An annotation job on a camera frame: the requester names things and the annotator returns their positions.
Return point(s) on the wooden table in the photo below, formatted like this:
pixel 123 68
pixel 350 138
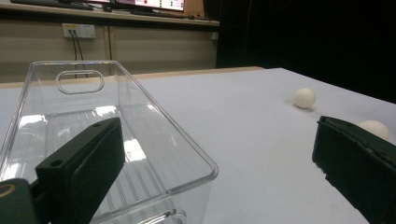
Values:
pixel 193 72

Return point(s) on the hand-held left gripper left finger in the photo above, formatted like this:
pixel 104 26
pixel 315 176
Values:
pixel 77 174

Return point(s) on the dark curtain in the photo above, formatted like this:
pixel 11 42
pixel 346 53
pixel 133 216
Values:
pixel 311 37

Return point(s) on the computer monitor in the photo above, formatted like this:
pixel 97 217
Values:
pixel 149 3

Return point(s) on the clear plastic storage bin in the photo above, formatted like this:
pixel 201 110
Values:
pixel 162 149

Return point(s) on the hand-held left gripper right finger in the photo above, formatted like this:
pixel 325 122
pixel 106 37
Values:
pixel 358 161

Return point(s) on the wooden room desk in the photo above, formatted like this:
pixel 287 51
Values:
pixel 109 15

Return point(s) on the white table cover sheet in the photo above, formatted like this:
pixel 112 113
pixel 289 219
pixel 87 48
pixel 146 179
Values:
pixel 249 140

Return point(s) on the black keyboard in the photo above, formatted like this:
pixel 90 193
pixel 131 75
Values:
pixel 53 3

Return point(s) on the white egg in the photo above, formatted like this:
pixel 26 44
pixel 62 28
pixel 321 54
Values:
pixel 305 98
pixel 376 128

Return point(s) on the white wall socket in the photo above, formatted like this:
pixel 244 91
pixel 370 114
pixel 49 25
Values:
pixel 84 31

